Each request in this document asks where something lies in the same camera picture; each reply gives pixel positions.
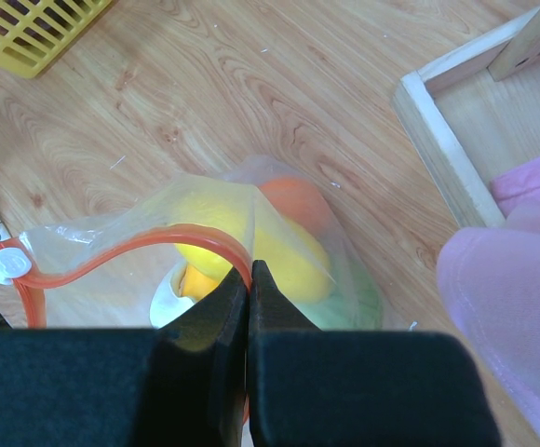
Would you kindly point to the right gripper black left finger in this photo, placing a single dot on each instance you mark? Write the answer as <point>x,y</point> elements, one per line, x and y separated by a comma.
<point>194,392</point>

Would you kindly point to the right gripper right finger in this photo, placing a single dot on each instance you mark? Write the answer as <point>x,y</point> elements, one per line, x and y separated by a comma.
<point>310,387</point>

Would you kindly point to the white garlic toy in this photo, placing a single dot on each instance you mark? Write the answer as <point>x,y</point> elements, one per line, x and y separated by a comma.
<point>168,303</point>

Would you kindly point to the green cabbage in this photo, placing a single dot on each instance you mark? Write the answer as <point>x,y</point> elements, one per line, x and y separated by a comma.
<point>355,303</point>

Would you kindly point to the yellow bell pepper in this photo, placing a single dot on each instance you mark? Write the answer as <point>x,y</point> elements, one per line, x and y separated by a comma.
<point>196,285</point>

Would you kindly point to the yellow bananas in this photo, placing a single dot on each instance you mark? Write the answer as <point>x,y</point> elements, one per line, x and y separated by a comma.
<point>299,264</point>

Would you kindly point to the clear zip bag orange zipper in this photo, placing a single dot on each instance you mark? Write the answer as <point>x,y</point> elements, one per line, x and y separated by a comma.
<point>103,271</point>

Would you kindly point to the orange fruit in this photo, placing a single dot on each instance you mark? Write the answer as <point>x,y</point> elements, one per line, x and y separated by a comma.
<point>299,200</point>

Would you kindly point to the pink cloth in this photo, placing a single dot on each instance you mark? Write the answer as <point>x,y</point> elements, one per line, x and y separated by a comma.
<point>489,281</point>

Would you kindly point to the wooden clothes rack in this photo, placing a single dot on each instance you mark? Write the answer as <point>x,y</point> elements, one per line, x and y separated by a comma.
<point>474,113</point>

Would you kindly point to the yellow plastic basket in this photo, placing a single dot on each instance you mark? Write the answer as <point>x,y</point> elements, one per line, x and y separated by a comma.
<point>34,33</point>

